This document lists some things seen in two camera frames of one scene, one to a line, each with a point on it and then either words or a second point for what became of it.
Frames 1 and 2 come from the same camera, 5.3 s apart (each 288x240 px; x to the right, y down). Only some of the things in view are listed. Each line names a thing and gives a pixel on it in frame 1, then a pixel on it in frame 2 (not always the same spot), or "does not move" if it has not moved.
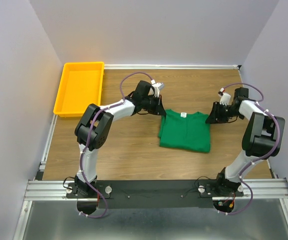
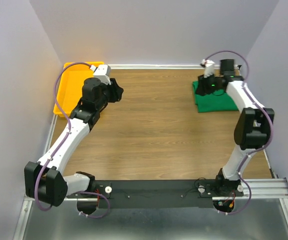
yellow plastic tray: [81, 84] does not move
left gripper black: [157, 104] to [117, 91]
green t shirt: [191, 132] to [218, 101]
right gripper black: [214, 116] to [202, 86]
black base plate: [153, 194] does not move
